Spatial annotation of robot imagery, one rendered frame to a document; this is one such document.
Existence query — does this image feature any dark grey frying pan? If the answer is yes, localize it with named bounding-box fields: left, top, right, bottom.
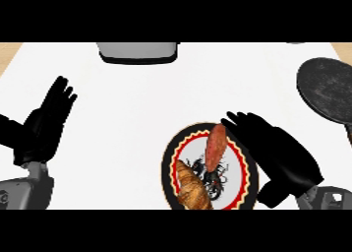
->
left=295, top=57, right=352, bottom=168

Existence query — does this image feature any golden brown croissant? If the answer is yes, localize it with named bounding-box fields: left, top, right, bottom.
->
left=174, top=158, right=215, bottom=211

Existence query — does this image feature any grey appliance with black base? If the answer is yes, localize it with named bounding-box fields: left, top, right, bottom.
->
left=96, top=42, right=178, bottom=65

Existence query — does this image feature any reddish brown sweet potato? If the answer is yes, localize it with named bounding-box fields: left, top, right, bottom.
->
left=203, top=123, right=227, bottom=173

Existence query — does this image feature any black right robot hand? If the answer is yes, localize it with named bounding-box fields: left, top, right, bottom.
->
left=220, top=111, right=324, bottom=210

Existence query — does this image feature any black red patterned plate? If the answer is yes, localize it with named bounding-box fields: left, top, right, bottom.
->
left=159, top=122, right=258, bottom=211

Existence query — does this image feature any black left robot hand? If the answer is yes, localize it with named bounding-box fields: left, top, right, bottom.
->
left=0, top=76, right=78, bottom=166

